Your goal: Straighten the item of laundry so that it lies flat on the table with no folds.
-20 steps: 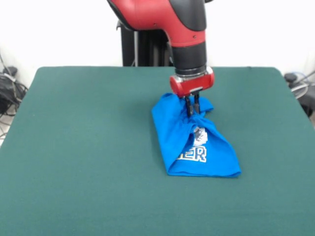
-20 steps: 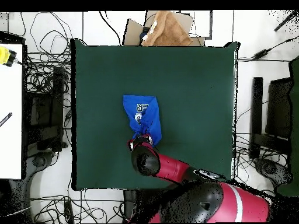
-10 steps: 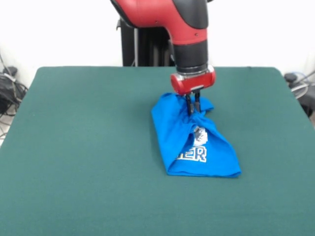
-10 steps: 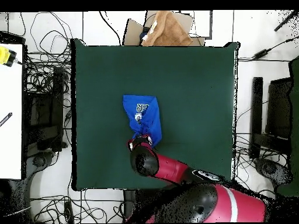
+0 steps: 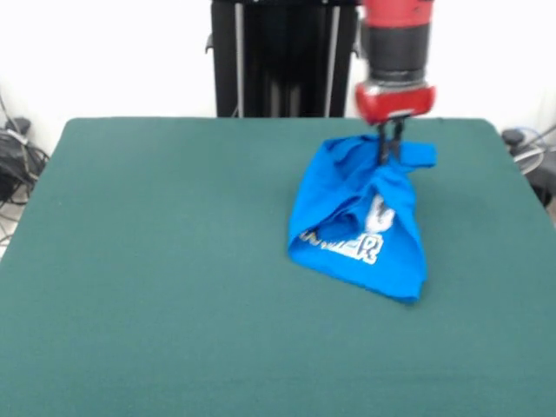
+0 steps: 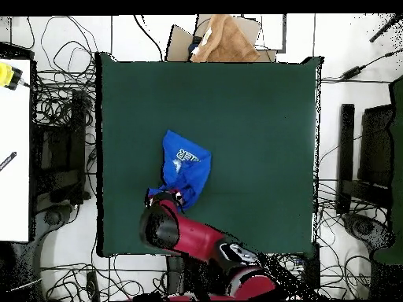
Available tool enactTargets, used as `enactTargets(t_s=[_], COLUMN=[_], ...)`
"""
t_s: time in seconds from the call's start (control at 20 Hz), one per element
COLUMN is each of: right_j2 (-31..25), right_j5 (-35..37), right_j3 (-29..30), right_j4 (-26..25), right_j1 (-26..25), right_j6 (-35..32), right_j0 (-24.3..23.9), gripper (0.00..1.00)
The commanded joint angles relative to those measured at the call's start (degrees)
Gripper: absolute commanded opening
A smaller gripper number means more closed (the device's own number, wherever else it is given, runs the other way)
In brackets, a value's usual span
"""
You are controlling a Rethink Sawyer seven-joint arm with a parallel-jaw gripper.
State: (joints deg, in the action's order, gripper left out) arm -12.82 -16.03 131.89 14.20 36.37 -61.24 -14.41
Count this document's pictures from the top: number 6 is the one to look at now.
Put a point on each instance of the blue shirt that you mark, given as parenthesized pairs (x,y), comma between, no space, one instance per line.
(189,177)

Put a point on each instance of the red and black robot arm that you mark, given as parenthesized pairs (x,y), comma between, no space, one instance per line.
(195,236)

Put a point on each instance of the dark green table cloth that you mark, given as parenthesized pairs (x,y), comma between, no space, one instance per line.
(141,94)

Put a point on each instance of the cardboard box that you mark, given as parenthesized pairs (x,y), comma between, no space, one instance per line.
(179,44)

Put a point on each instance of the brown towel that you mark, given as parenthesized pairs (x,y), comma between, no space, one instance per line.
(226,44)

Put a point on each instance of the white table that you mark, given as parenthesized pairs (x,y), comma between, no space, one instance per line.
(14,141)

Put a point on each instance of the black marker pen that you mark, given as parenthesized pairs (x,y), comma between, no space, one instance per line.
(8,161)

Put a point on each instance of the yellow and black tool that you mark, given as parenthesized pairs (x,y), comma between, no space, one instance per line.
(6,75)

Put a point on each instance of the black chair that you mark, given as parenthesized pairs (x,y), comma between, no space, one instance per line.
(376,144)

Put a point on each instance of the black rod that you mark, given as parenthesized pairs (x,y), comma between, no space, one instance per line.
(385,28)

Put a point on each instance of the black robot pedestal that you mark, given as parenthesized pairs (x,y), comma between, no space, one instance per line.
(174,273)

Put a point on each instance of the black metal frame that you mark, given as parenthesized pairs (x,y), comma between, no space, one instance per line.
(77,141)

